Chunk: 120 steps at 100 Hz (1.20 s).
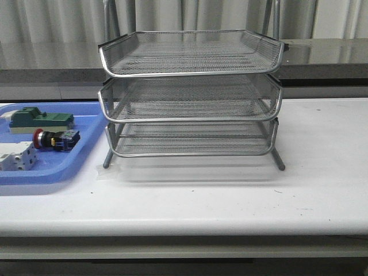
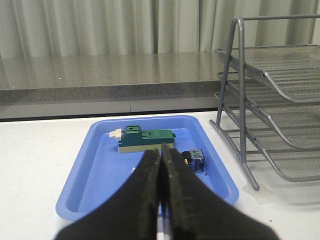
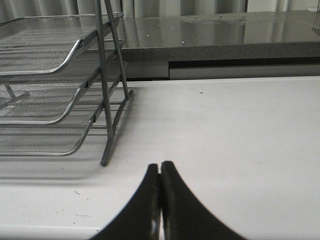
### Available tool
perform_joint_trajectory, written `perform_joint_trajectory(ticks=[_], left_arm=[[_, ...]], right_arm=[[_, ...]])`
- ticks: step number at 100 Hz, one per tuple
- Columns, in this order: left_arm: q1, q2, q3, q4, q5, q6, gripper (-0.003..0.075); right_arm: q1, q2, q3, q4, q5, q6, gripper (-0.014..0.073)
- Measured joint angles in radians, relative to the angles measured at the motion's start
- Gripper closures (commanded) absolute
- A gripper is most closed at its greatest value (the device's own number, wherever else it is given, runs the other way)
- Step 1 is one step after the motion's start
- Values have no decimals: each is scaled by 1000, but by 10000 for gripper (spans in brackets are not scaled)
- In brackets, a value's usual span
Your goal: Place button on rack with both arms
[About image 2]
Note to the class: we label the grey stone counter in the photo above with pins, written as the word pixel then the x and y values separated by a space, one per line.
pixel 76 86

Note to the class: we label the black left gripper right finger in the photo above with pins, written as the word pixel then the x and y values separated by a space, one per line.
pixel 196 212

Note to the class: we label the green and beige switch module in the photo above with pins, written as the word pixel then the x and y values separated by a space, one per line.
pixel 135 139

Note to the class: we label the blue plastic tray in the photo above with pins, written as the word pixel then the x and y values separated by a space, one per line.
pixel 100 170

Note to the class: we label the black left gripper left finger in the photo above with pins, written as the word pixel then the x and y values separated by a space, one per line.
pixel 129 214

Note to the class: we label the red emergency stop button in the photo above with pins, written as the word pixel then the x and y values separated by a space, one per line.
pixel 195 159

